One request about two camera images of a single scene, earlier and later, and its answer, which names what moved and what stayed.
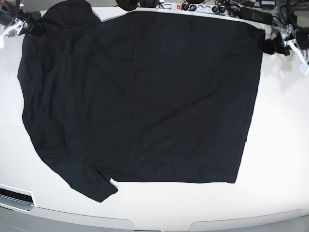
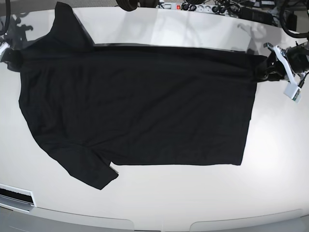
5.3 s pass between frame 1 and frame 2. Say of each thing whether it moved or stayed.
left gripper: moved
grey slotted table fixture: stayed
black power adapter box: stayed
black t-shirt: moved
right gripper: moved
